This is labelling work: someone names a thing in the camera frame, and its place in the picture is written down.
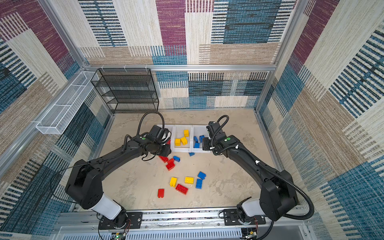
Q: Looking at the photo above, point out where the yellow lego cluster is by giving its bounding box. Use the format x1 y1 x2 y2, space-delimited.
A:
181 137 188 146

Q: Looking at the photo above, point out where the large red lego bottom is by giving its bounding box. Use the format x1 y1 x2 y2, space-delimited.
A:
176 184 189 195

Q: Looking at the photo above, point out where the large red lego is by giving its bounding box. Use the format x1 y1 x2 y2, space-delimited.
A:
176 184 189 195
159 156 169 163

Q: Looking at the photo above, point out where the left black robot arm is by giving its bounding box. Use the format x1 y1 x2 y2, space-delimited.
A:
65 121 172 228

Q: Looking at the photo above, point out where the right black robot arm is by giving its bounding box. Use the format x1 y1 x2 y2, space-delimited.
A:
203 115 315 221

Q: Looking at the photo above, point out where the large red lego top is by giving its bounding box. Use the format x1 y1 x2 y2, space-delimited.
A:
159 156 169 163

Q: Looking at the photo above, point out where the left white bin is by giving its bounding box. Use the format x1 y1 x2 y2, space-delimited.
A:
154 124 173 151

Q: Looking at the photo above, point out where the small blue lego top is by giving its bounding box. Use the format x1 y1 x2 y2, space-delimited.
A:
173 156 181 162

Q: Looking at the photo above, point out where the red lego cluster upper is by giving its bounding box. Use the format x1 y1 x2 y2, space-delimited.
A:
166 158 175 171

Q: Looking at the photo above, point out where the middle white bin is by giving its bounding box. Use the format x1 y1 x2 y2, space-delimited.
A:
171 125 193 153

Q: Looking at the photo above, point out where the yellow studded lego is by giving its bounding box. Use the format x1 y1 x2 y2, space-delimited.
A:
184 177 195 185

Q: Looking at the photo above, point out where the small red lego bottom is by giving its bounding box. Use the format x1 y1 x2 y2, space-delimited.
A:
158 189 165 198

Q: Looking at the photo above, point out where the black wire shelf rack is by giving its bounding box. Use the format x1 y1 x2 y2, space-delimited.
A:
91 68 159 114

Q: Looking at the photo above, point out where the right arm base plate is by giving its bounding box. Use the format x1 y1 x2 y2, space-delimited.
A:
219 209 266 226

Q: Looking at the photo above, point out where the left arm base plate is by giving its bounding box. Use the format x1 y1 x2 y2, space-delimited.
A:
98 212 143 230

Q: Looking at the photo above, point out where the aluminium front rail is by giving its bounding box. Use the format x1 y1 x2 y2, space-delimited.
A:
50 207 316 240

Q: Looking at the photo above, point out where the white wire mesh basket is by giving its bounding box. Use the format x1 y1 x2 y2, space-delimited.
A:
36 71 95 135

